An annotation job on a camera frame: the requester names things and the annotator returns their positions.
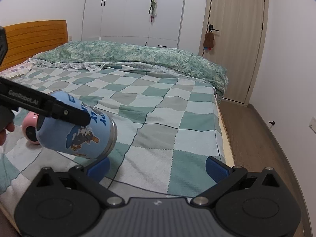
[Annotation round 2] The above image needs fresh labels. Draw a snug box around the light blue printed cup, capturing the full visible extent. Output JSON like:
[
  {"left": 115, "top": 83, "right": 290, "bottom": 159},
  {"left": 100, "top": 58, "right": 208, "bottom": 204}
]
[{"left": 36, "top": 90, "right": 117, "bottom": 159}]

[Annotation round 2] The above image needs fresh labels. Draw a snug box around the pink round cup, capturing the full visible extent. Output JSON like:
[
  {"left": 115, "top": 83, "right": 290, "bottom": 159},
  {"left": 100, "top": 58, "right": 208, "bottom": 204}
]
[{"left": 22, "top": 111, "right": 39, "bottom": 144}]

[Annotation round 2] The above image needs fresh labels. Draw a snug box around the person's left hand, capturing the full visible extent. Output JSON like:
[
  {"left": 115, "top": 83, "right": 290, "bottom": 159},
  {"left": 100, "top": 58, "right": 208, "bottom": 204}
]
[{"left": 0, "top": 122, "right": 15, "bottom": 146}]

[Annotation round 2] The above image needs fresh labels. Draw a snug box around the floral pillow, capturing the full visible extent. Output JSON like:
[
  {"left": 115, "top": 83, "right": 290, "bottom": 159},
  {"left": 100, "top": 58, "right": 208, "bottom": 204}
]
[{"left": 0, "top": 62, "right": 32, "bottom": 80}]

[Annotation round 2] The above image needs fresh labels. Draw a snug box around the orange wooden headboard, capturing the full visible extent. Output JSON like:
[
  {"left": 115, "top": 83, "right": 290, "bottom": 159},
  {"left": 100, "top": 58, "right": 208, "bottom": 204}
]
[{"left": 1, "top": 20, "right": 68, "bottom": 71}]

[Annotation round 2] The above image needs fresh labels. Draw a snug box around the checkered green bed blanket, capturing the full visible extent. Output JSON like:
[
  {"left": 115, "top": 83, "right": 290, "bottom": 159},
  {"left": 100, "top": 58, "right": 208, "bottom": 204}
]
[{"left": 0, "top": 66, "right": 227, "bottom": 218}]

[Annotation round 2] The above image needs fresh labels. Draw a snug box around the green floral duvet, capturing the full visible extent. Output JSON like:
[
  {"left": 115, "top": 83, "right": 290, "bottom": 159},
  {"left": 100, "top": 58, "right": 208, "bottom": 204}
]
[{"left": 29, "top": 41, "right": 229, "bottom": 97}]

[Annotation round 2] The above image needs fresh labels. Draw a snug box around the white wardrobe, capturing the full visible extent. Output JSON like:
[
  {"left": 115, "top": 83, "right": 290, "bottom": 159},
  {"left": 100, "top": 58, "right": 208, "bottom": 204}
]
[{"left": 81, "top": 0, "right": 185, "bottom": 48}]

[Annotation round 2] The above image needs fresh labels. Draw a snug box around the beige wooden door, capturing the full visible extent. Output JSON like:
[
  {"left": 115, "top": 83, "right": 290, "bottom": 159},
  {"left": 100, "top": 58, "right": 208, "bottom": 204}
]
[{"left": 199, "top": 0, "right": 269, "bottom": 106}]

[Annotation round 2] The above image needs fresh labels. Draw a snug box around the green hanging plush toy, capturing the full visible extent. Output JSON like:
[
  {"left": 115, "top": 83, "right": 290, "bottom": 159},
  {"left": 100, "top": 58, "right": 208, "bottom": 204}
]
[{"left": 148, "top": 0, "right": 157, "bottom": 24}]

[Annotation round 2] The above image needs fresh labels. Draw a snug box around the white wall switch panel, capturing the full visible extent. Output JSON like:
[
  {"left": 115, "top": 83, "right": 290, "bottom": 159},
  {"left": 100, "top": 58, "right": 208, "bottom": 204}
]
[{"left": 308, "top": 117, "right": 316, "bottom": 134}]

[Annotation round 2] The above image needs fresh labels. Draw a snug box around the brown plush toy on handle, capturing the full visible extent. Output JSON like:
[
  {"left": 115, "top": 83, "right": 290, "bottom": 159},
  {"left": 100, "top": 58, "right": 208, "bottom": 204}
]
[{"left": 203, "top": 32, "right": 215, "bottom": 50}]

